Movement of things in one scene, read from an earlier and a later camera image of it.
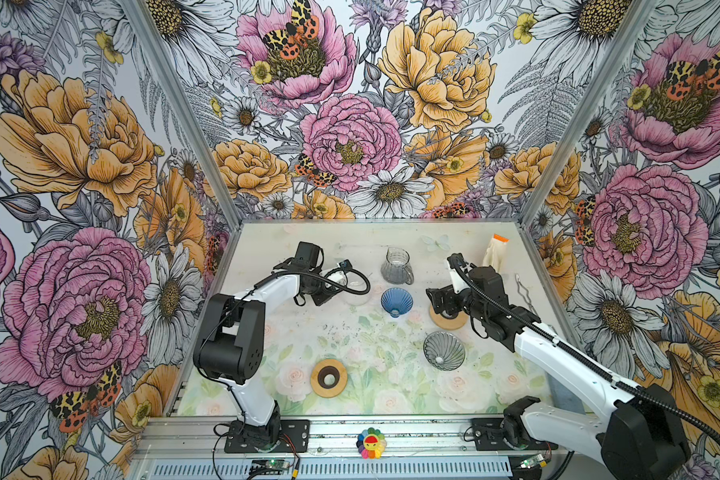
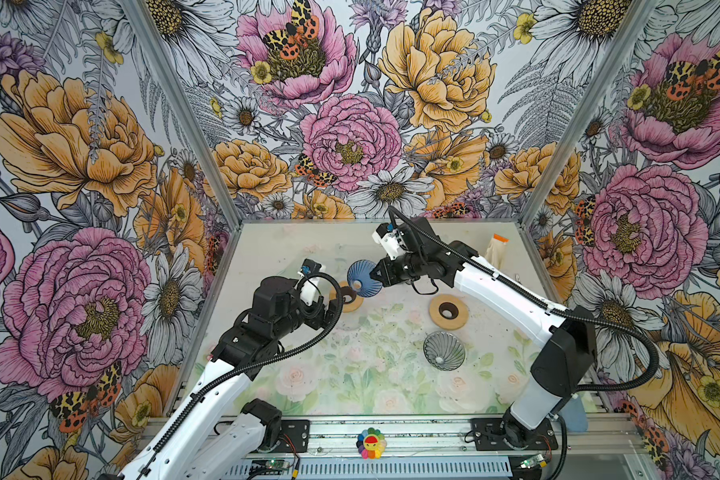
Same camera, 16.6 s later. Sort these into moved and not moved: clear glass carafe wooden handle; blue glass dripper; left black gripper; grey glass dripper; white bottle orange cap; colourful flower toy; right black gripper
Moved: clear glass carafe wooden handle; blue glass dripper; left black gripper; right black gripper
Not moved: colourful flower toy; white bottle orange cap; grey glass dripper
